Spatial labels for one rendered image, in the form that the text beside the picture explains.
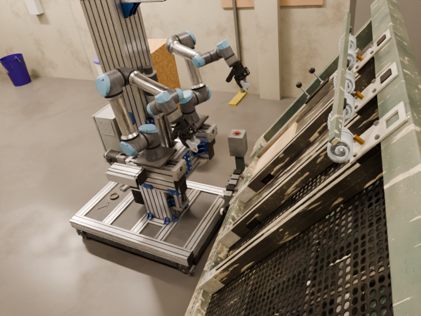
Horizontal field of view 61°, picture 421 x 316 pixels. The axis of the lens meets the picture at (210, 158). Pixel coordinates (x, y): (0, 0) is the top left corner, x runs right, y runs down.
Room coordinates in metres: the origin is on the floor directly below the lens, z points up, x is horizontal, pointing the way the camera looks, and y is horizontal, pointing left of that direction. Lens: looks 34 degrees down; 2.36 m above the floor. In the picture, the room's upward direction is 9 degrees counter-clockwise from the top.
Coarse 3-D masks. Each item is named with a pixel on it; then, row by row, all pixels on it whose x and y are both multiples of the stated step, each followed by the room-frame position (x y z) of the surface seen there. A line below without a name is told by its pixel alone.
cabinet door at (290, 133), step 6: (294, 126) 1.88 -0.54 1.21; (288, 132) 1.88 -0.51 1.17; (294, 132) 1.82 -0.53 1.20; (282, 138) 1.91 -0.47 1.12; (288, 138) 1.79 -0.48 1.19; (276, 144) 1.92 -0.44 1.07; (282, 144) 1.82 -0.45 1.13; (270, 150) 1.94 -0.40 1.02; (276, 150) 1.82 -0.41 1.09; (264, 156) 1.96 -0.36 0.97; (270, 156) 1.85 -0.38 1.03; (258, 162) 1.97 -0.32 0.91; (264, 162) 1.85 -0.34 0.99; (258, 168) 1.87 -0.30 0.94
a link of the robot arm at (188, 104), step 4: (184, 92) 2.52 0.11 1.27; (188, 92) 2.51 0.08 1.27; (192, 92) 2.51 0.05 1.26; (184, 96) 2.47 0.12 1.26; (188, 96) 2.45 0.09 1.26; (192, 96) 2.48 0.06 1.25; (196, 96) 2.50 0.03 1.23; (184, 100) 2.44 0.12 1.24; (188, 100) 2.44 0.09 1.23; (192, 100) 2.46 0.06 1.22; (196, 100) 2.48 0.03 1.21; (180, 104) 2.46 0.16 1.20; (184, 104) 2.44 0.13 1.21; (188, 104) 2.44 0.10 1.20; (192, 104) 2.46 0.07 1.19; (196, 104) 2.49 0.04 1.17; (180, 108) 2.47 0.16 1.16; (184, 108) 2.45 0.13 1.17; (188, 108) 2.44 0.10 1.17; (192, 108) 2.46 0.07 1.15; (184, 112) 2.45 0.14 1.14
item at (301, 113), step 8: (352, 56) 1.83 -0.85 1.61; (328, 88) 1.87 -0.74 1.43; (320, 96) 1.89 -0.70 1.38; (304, 104) 1.96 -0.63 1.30; (312, 104) 1.91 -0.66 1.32; (296, 112) 1.98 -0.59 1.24; (304, 112) 1.93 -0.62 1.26; (288, 120) 2.01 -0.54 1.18; (296, 120) 1.95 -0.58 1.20; (288, 128) 1.97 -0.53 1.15; (280, 136) 1.99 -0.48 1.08; (272, 144) 2.02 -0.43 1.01; (264, 152) 2.04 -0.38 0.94
